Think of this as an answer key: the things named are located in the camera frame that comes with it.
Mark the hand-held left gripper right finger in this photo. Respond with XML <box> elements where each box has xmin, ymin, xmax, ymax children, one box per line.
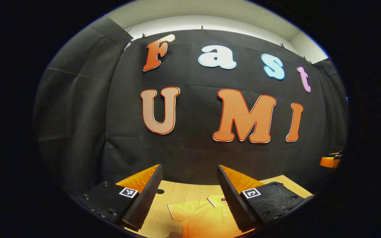
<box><xmin>216</xmin><ymin>165</ymin><xmax>315</xmax><ymax>233</ymax></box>

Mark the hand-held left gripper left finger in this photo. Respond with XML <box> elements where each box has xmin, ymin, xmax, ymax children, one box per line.
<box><xmin>73</xmin><ymin>164</ymin><xmax>163</xmax><ymax>232</ymax></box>

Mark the orange T-shirt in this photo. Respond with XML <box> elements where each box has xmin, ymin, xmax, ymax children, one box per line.
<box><xmin>167</xmin><ymin>195</ymin><xmax>255</xmax><ymax>238</ymax></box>

